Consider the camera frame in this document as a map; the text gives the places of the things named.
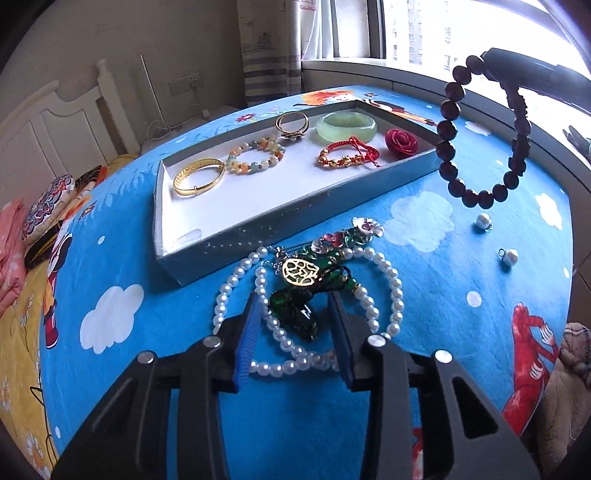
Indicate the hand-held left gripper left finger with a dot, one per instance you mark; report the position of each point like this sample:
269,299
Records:
244,341

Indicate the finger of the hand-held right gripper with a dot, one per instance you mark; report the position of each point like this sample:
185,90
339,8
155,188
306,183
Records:
531,69

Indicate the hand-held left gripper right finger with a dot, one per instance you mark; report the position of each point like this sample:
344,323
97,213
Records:
344,341

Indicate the red rose ornament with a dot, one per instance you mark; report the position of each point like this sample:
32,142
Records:
401,143

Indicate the grey cardboard tray box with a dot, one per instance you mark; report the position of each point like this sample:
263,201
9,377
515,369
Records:
277,194

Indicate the pearl earring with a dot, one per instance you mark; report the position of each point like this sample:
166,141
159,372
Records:
483,221
509,257

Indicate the gold bangle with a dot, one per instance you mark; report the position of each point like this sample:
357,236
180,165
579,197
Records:
176,182

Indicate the green jade bangle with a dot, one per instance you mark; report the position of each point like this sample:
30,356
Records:
346,137

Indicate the window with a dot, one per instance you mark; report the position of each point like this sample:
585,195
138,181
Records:
415,27

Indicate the white nightstand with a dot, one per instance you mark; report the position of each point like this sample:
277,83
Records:
184,127

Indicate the black orange printed cushion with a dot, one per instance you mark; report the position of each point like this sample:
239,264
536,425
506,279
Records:
87,177

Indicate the beige fleece cloth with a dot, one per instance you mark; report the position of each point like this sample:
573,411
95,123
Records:
568,383

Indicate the yellow flowered bedsheet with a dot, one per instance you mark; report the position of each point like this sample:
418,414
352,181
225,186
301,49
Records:
18,369

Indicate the round patterned cushion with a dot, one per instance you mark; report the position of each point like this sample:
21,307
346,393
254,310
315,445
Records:
46,207

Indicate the pink folded quilt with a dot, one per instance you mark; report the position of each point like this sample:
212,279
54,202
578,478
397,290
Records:
9,258

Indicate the printed curtain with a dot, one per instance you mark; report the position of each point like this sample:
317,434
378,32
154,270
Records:
272,46

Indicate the thin white lamp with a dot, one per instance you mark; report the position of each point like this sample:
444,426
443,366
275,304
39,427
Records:
152,92

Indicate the white bed headboard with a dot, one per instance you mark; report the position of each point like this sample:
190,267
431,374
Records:
92,120

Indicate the wall socket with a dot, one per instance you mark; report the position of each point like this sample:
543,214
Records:
184,84

